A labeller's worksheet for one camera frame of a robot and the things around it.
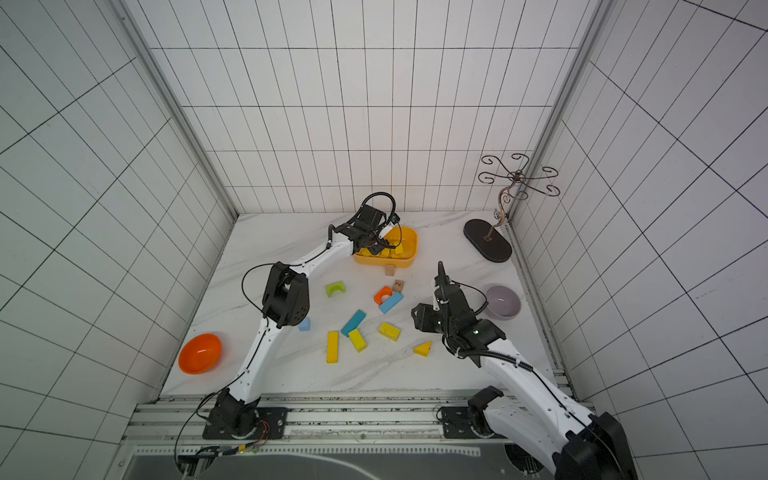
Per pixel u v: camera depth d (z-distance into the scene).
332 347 0.86
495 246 1.10
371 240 0.88
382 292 0.96
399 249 1.02
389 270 1.02
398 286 0.97
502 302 0.92
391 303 0.95
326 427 0.74
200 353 0.83
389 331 0.88
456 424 0.72
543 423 0.44
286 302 0.63
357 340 0.85
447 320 0.60
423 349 0.83
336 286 0.97
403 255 1.04
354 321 0.91
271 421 0.72
